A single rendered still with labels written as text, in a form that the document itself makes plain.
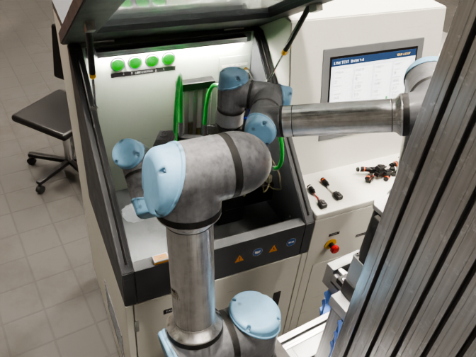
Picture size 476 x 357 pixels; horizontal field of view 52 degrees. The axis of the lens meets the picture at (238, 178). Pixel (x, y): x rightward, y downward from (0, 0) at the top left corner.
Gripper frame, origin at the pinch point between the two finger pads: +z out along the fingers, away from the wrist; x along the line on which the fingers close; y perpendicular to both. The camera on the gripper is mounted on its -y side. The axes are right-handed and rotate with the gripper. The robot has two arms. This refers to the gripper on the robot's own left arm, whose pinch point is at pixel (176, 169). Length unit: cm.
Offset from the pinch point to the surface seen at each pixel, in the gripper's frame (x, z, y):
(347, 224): 51, 50, 12
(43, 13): -289, 308, -239
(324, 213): 43, 37, 9
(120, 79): -25.6, 7.8, -33.4
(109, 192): -20.8, -2.6, 7.5
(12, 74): -245, 217, -128
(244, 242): 17.3, 22.8, 21.0
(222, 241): 10.4, 19.7, 21.0
